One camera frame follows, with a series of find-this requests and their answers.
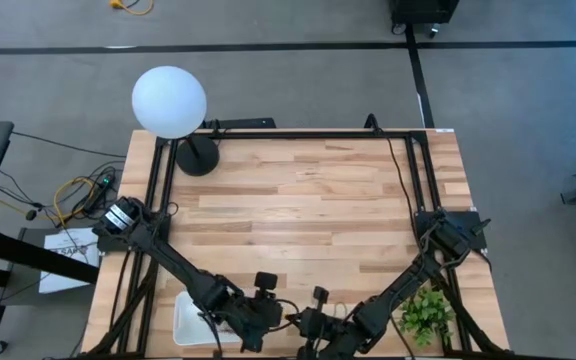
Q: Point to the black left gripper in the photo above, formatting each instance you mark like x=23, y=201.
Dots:
x=253, y=315

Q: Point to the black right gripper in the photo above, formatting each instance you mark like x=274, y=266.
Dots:
x=335, y=330

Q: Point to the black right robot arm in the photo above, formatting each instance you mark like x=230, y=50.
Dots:
x=403, y=285

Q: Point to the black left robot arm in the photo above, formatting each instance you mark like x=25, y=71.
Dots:
x=173, y=260

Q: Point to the white plastic bin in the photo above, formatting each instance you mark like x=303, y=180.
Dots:
x=185, y=320

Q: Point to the green artificial plant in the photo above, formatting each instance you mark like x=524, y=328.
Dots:
x=423, y=315

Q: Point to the black mounting plate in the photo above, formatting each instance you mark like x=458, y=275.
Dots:
x=248, y=123

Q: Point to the black power strip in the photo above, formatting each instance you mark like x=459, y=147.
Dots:
x=100, y=192

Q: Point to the white paper sheet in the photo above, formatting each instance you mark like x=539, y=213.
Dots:
x=58, y=280

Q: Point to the white globe lamp black stand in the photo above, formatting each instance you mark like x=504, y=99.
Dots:
x=168, y=100

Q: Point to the black wheeled cart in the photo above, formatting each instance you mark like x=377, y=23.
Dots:
x=423, y=10

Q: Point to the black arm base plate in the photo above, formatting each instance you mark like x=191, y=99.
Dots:
x=113, y=246
x=475, y=220

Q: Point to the black aluminium table frame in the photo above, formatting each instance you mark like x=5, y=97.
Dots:
x=293, y=135

